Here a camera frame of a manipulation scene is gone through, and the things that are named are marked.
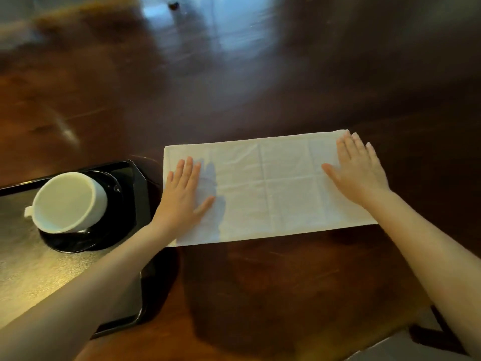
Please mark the person's right thumb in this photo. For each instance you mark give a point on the person's right thumb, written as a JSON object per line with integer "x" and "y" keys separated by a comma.
{"x": 331, "y": 172}

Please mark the person's left thumb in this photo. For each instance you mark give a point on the person's left thumb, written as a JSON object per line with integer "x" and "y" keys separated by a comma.
{"x": 206, "y": 206}

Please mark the person's right little finger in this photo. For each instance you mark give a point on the person's right little finger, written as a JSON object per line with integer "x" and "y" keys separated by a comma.
{"x": 372, "y": 154}

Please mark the white cloth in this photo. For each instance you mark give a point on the white cloth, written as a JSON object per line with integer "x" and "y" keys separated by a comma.
{"x": 270, "y": 187}

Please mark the black rectangular tray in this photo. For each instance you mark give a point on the black rectangular tray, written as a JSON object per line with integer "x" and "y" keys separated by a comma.
{"x": 22, "y": 266}

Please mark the person's right hand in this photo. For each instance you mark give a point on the person's right hand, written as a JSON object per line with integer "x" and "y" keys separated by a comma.
{"x": 359, "y": 178}

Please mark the person's left little finger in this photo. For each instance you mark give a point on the person's left little finger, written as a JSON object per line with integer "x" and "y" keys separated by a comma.
{"x": 169, "y": 181}

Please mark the person's right forearm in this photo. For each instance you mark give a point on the person's right forearm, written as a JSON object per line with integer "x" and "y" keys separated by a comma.
{"x": 432, "y": 259}

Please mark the person's right middle finger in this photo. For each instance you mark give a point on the person's right middle finger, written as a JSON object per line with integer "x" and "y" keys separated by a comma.
{"x": 351, "y": 146}

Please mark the black saucer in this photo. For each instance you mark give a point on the black saucer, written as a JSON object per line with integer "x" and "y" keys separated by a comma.
{"x": 109, "y": 221}

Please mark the person's left middle finger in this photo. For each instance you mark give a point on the person's left middle finger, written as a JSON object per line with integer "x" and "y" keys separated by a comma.
{"x": 186, "y": 172}

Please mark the person's left hand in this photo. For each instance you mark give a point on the person's left hand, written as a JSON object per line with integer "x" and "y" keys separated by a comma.
{"x": 179, "y": 206}

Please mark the person's left forearm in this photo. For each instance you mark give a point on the person's left forearm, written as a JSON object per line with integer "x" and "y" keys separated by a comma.
{"x": 82, "y": 289}

